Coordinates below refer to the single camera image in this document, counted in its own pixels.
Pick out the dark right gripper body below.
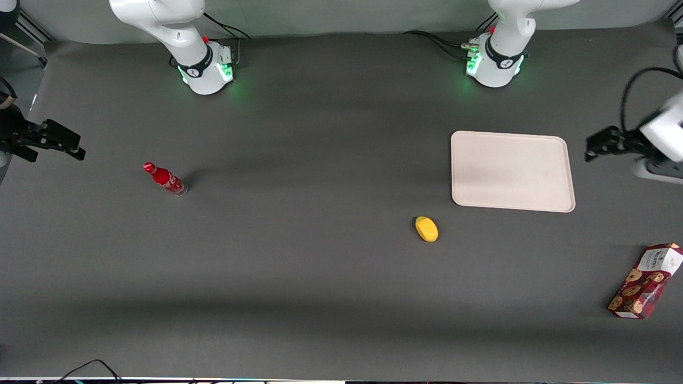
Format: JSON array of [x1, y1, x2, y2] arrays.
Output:
[[0, 103, 46, 154]]

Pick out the red cookie box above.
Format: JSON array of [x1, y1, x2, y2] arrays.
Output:
[[607, 243, 683, 319]]

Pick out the beige plastic tray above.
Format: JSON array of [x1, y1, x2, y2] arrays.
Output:
[[450, 130, 576, 213]]

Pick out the red cola bottle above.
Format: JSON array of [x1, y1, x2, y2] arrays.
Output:
[[142, 162, 188, 197]]

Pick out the yellow mango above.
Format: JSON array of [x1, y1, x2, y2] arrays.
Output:
[[415, 216, 439, 243]]

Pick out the beige and black strap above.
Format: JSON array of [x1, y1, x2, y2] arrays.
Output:
[[0, 77, 18, 110]]

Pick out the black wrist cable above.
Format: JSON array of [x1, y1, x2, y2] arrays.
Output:
[[619, 66, 683, 134]]

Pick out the aluminium frame bar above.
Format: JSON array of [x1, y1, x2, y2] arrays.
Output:
[[0, 11, 55, 68]]

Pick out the black arm base cables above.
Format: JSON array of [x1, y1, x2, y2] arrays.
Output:
[[203, 12, 251, 66], [403, 11, 498, 60]]

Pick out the thin black cable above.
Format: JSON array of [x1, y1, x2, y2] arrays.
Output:
[[52, 359, 124, 384]]

